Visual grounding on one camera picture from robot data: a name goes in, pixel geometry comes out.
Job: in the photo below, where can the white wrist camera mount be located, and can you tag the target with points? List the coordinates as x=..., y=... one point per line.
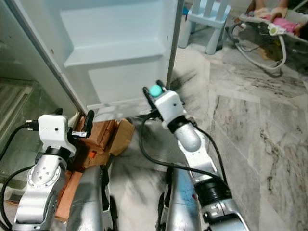
x=53, y=134
x=171, y=108

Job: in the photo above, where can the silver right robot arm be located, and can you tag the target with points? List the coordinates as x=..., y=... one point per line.
x=192, y=144

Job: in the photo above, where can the bare person foot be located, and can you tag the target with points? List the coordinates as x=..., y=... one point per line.
x=285, y=13
x=263, y=13

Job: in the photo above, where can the silver right robot leg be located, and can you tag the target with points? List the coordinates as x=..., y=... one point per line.
x=180, y=202

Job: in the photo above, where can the small teal ball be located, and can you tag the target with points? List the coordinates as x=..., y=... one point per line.
x=156, y=90

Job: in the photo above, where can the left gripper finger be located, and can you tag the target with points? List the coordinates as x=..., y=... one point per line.
x=58, y=111
x=89, y=122

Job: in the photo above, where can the red brick stack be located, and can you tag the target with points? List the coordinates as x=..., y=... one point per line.
x=98, y=142

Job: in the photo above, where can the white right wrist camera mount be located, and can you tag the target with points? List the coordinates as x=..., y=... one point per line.
x=171, y=108

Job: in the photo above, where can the light blue plastic chair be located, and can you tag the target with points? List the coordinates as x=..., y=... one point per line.
x=209, y=19

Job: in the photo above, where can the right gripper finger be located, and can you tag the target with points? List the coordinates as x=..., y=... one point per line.
x=147, y=99
x=162, y=86

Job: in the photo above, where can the pink cloth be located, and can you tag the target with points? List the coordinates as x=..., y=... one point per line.
x=288, y=25

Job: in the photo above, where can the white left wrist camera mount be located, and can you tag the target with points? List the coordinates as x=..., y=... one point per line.
x=53, y=134

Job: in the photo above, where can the light blue fridge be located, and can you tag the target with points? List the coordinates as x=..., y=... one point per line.
x=115, y=38

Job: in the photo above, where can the clear fridge crisper drawer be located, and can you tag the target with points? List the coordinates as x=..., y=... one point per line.
x=19, y=110

